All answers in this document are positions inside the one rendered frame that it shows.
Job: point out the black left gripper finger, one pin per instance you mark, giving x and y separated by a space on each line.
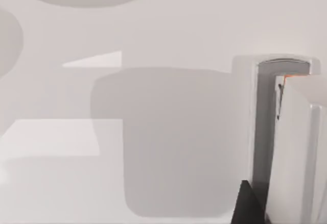
246 208

